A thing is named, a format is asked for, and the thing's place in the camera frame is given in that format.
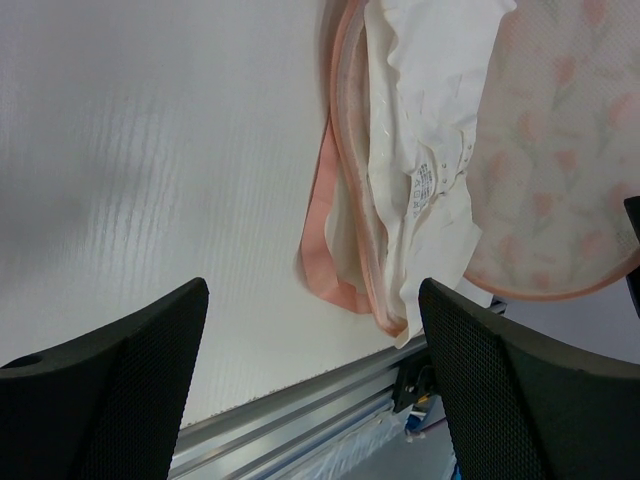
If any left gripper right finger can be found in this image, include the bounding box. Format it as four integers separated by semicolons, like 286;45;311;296
419;279;639;479

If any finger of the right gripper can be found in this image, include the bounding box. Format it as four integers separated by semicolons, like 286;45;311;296
624;196;640;316

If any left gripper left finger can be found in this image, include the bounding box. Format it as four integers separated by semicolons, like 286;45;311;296
1;278;208;479

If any floral mesh laundry bag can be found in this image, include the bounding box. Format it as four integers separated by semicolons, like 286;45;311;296
300;1;639;338

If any white bra from bag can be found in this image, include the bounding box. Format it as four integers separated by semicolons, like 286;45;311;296
364;1;516;346

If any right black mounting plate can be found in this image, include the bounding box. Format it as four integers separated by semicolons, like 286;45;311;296
392;348;438;413

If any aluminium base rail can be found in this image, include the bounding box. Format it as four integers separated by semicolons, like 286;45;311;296
169;299;506;480

